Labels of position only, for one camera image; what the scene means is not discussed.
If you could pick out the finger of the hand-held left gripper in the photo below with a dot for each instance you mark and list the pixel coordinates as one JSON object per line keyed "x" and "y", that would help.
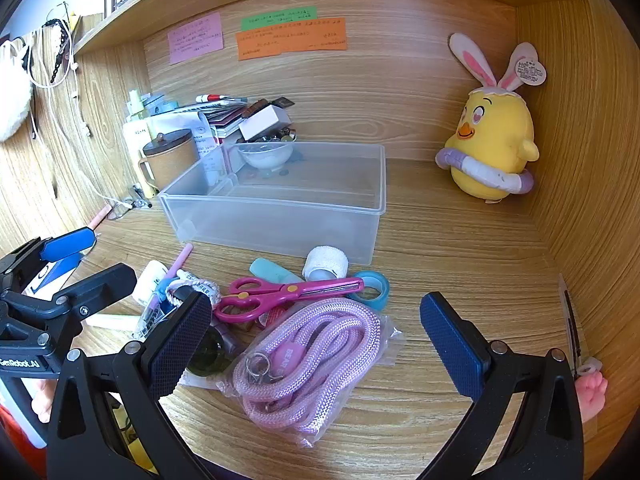
{"x": 100, "y": 285}
{"x": 67, "y": 244}

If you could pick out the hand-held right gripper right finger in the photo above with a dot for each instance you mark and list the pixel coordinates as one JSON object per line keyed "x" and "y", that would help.
{"x": 452, "y": 347}

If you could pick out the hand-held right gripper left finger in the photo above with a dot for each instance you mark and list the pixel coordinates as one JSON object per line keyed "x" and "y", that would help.
{"x": 177, "y": 347}

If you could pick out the dark green bottle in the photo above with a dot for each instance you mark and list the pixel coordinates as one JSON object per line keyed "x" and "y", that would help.
{"x": 212, "y": 355}

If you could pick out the pink pen with blue grip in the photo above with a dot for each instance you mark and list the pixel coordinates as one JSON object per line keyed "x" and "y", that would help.
{"x": 181, "y": 260}

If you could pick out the blue tape roll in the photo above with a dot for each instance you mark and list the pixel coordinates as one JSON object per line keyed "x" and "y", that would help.
{"x": 371, "y": 287}

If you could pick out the white gauze roll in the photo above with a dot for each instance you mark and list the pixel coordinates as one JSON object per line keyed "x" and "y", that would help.
{"x": 325, "y": 261}

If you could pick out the clear plastic storage box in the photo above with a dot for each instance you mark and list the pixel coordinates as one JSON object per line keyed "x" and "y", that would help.
{"x": 280, "y": 220}

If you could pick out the person's left hand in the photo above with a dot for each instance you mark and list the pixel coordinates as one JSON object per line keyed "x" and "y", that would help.
{"x": 42, "y": 402}

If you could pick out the blue white card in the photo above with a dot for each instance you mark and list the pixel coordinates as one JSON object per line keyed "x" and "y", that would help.
{"x": 55, "y": 272}

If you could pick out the white ointment tube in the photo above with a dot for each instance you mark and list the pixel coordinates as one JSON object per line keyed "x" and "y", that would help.
{"x": 112, "y": 321}

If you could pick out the pale pink stick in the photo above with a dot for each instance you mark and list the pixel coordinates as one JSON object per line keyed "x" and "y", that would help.
{"x": 100, "y": 217}

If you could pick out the white small bottle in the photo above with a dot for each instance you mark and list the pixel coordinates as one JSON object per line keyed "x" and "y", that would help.
{"x": 150, "y": 282}

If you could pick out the small metal clipper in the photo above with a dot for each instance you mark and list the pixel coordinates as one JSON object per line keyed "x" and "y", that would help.
{"x": 141, "y": 197}

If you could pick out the teal small tube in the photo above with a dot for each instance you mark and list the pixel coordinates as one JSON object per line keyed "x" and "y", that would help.
{"x": 272, "y": 270}

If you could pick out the brown lidded cup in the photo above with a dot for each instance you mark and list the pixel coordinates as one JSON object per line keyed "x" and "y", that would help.
{"x": 170, "y": 160}

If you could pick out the pink paw toy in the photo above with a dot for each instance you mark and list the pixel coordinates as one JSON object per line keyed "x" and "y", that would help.
{"x": 591, "y": 396}

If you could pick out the white fluffy pouch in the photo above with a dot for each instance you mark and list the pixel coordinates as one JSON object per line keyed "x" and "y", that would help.
{"x": 12, "y": 95}

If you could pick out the teal printed packet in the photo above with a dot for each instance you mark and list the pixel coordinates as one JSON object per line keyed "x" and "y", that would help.
{"x": 162, "y": 104}

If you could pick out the white printed paper sheet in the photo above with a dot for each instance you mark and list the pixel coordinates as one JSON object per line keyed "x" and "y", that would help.
{"x": 206, "y": 140}

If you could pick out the stack of booklets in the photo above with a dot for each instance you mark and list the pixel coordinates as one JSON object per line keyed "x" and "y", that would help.
{"x": 225, "y": 120}

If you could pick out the white bowl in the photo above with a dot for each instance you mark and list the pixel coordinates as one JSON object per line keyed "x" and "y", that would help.
{"x": 262, "y": 157}

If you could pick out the red white marker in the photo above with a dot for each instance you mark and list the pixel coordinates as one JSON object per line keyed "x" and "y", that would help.
{"x": 220, "y": 97}

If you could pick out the yellow chick plush toy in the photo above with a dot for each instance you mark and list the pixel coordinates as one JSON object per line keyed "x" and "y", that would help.
{"x": 492, "y": 130}

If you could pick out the white cardboard box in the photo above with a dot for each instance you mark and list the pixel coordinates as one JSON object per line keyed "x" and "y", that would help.
{"x": 265, "y": 122}

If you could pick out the pile of glass beads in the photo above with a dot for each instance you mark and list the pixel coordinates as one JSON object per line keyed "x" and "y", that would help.
{"x": 282, "y": 136}

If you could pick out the pink sticky note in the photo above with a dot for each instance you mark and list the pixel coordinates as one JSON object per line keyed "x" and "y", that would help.
{"x": 196, "y": 37}

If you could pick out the dark flat card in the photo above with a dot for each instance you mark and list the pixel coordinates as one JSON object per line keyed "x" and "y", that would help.
{"x": 282, "y": 102}

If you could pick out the orange sticky note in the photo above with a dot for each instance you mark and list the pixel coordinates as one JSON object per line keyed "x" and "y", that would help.
{"x": 295, "y": 40}

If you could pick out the green sticky note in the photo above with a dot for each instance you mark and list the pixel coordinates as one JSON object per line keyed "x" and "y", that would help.
{"x": 280, "y": 16}

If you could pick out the thin frame glasses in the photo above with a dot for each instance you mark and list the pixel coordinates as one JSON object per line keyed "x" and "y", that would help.
{"x": 120, "y": 208}

